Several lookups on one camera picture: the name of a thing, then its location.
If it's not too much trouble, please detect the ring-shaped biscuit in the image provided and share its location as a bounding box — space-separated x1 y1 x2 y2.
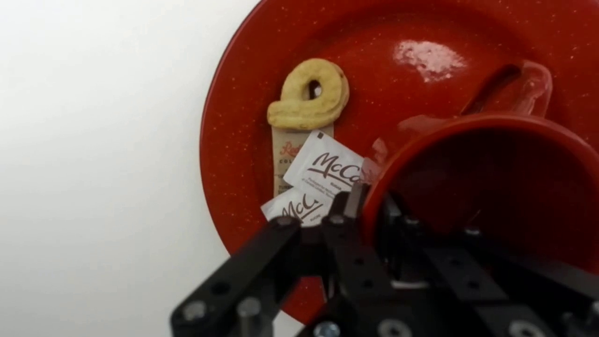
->
265 57 351 134

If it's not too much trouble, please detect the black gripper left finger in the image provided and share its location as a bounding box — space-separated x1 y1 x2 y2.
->
168 181 402 337

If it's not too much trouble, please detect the white McCafe sugar packet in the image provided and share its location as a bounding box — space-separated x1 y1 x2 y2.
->
280 130 366 203
257 186 336 229

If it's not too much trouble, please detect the beige paper stick packet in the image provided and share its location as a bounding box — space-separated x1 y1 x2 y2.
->
271 123 336 199

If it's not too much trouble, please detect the red mug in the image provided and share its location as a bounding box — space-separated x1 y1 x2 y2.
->
359 59 599 278

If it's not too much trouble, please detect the red plate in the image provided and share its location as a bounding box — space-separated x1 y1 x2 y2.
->
198 0 599 329

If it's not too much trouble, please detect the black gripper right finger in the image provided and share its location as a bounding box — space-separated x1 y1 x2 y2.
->
377 199 599 337

